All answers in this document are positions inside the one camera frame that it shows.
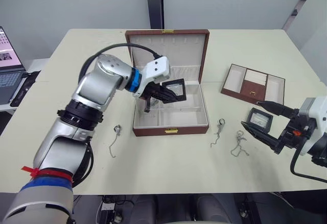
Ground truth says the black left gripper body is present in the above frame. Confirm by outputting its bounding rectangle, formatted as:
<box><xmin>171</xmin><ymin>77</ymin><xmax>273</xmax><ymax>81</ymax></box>
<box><xmin>139</xmin><ymin>82</ymin><xmax>165</xmax><ymax>102</ymax></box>

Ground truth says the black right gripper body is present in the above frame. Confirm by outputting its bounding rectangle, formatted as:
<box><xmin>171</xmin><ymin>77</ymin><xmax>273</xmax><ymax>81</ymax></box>
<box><xmin>273</xmin><ymin>108</ymin><xmax>316</xmax><ymax>155</ymax></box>

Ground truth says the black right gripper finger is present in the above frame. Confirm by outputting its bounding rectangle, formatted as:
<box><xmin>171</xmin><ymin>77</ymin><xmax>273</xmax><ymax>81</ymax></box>
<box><xmin>255</xmin><ymin>101</ymin><xmax>299</xmax><ymax>119</ymax></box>
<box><xmin>241</xmin><ymin>121</ymin><xmax>281</xmax><ymax>154</ymax></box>

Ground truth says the black square display case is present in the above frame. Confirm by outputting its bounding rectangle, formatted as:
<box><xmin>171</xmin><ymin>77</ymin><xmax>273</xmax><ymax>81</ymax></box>
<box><xmin>246</xmin><ymin>107</ymin><xmax>274</xmax><ymax>133</ymax></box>
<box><xmin>160</xmin><ymin>79</ymin><xmax>189</xmax><ymax>105</ymax></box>

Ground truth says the brown jewelry box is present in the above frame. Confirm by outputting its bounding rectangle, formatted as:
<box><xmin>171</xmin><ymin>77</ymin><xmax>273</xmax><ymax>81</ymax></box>
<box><xmin>125</xmin><ymin>29</ymin><xmax>211</xmax><ymax>137</ymax></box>

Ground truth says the brown compartment tray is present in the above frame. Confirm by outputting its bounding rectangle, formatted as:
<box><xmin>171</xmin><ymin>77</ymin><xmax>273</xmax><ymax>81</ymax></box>
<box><xmin>220</xmin><ymin>63</ymin><xmax>286</xmax><ymax>106</ymax></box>

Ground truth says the white power strip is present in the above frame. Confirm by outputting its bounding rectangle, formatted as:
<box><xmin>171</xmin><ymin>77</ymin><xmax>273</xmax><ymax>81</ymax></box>
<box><xmin>100</xmin><ymin>202</ymin><xmax>116</xmax><ymax>212</ymax></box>

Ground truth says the red zip tie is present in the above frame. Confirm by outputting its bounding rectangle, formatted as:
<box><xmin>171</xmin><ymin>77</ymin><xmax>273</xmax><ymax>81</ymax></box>
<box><xmin>21</xmin><ymin>166</ymin><xmax>74</xmax><ymax>184</ymax></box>

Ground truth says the grey open laptop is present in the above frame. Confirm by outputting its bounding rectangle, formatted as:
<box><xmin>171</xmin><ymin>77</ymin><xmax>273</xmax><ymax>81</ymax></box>
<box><xmin>0</xmin><ymin>26</ymin><xmax>28</xmax><ymax>106</ymax></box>

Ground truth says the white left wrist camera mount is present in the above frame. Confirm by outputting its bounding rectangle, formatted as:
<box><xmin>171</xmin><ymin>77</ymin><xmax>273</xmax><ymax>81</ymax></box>
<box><xmin>132</xmin><ymin>56</ymin><xmax>171</xmax><ymax>98</ymax></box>

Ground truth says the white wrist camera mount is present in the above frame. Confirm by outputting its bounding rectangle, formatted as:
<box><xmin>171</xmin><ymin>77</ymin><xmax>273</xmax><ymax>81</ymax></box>
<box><xmin>132</xmin><ymin>56</ymin><xmax>171</xmax><ymax>98</ymax></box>
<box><xmin>298</xmin><ymin>96</ymin><xmax>327</xmax><ymax>157</ymax></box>

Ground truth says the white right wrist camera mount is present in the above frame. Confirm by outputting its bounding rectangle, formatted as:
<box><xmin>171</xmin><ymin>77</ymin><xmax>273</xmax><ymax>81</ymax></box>
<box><xmin>298</xmin><ymin>96</ymin><xmax>327</xmax><ymax>157</ymax></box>

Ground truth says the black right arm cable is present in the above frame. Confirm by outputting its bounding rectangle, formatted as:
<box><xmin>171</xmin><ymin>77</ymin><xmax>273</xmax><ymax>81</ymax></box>
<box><xmin>289</xmin><ymin>143</ymin><xmax>327</xmax><ymax>184</ymax></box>

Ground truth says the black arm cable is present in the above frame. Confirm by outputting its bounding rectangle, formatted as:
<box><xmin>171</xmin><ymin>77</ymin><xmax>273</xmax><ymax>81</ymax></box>
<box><xmin>79</xmin><ymin>42</ymin><xmax>161</xmax><ymax>82</ymax></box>
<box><xmin>289</xmin><ymin>143</ymin><xmax>327</xmax><ymax>184</ymax></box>

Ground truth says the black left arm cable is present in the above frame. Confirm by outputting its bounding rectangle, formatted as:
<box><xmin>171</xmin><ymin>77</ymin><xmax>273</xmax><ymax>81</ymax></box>
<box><xmin>79</xmin><ymin>42</ymin><xmax>161</xmax><ymax>82</ymax></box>

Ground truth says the dark wall pillar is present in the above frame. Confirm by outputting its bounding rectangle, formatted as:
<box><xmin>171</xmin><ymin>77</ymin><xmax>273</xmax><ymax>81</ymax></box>
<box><xmin>145</xmin><ymin>0</ymin><xmax>165</xmax><ymax>30</ymax></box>

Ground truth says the grey metal wall strip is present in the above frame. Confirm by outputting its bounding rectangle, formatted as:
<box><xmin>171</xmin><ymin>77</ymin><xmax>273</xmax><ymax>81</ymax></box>
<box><xmin>281</xmin><ymin>0</ymin><xmax>323</xmax><ymax>31</ymax></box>

